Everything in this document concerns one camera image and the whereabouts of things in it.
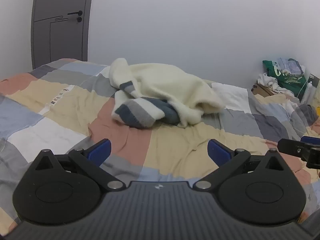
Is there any green plastic bag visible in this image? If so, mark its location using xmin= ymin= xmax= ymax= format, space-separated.
xmin=262 ymin=59 xmax=308 ymax=97

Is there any grey door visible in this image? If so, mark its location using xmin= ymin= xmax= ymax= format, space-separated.
xmin=30 ymin=0 xmax=95 ymax=70

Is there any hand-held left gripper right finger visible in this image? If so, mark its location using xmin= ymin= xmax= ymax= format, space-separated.
xmin=194 ymin=139 xmax=288 ymax=192

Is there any patchwork bed blanket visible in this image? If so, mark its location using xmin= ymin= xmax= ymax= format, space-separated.
xmin=0 ymin=58 xmax=320 ymax=232

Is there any cream striped fleece sweater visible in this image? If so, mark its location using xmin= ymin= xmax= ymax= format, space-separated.
xmin=109 ymin=58 xmax=224 ymax=129

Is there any white crumpled cloth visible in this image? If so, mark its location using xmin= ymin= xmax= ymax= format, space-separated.
xmin=257 ymin=73 xmax=278 ymax=86

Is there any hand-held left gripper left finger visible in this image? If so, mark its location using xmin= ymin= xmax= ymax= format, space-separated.
xmin=34 ymin=139 xmax=127 ymax=192

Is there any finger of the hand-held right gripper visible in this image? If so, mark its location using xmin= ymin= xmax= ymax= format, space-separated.
xmin=277 ymin=138 xmax=313 ymax=157
xmin=300 ymin=135 xmax=320 ymax=146

